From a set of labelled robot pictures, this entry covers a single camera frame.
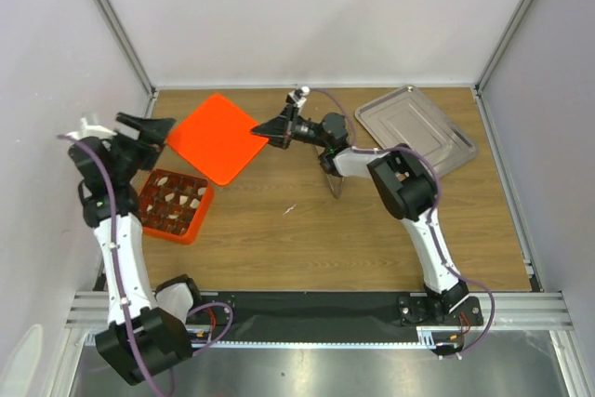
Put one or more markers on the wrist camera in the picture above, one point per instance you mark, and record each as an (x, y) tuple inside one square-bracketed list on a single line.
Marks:
[(298, 97), (89, 127)]

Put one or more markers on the aluminium frame rail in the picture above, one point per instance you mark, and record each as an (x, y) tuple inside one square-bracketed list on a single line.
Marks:
[(531, 311)]

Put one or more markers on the metal tray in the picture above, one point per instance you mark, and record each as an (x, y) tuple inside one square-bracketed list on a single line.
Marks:
[(406, 115)]

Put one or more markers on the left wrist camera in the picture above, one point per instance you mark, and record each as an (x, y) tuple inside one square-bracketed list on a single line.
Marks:
[(89, 127)]

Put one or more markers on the orange compartment chocolate box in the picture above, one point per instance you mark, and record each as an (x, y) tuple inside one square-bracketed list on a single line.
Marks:
[(154, 209)]

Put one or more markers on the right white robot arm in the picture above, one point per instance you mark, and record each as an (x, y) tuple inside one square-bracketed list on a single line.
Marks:
[(406, 183)]

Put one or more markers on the orange box lid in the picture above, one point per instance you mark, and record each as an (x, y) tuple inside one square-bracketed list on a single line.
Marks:
[(217, 140)]

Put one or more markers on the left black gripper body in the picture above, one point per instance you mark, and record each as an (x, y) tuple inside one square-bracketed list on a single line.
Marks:
[(129, 156)]

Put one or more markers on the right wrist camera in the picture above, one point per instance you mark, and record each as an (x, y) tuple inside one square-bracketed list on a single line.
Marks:
[(298, 97)]

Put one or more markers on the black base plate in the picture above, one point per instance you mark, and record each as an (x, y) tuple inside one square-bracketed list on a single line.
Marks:
[(411, 308)]

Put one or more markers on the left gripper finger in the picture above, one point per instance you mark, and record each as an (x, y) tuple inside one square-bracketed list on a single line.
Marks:
[(147, 149), (151, 131)]

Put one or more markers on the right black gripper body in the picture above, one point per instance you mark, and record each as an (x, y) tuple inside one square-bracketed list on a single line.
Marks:
[(302, 131)]

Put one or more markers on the grey cable duct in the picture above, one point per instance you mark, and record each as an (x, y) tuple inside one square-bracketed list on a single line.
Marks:
[(410, 337)]

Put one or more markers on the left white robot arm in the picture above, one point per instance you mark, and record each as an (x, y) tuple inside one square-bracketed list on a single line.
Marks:
[(146, 331)]

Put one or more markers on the metal tongs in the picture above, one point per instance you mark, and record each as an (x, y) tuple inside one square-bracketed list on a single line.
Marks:
[(334, 184)]

